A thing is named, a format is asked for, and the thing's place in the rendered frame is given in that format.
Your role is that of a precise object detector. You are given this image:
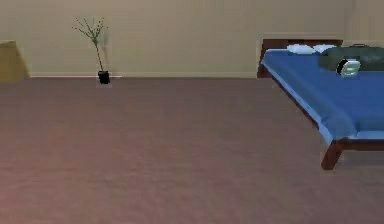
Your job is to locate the thin green plant black pot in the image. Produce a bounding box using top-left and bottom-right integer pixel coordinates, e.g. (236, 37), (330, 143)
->
(71, 16), (112, 85)

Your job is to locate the white pillow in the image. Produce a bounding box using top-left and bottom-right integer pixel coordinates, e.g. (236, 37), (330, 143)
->
(313, 44), (338, 54)
(286, 43), (317, 56)

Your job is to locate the round silver alarm clock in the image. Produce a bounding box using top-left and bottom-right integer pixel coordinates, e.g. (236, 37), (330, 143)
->
(335, 58), (362, 79)

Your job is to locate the dark green duffel bag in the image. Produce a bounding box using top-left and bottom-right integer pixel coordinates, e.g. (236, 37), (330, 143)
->
(317, 43), (384, 72)

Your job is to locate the tan wooden cabinet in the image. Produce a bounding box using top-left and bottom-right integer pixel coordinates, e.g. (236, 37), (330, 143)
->
(0, 40), (31, 83)

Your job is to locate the blue bed brown wooden frame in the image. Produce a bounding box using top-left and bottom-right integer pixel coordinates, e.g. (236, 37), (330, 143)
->
(256, 38), (384, 171)

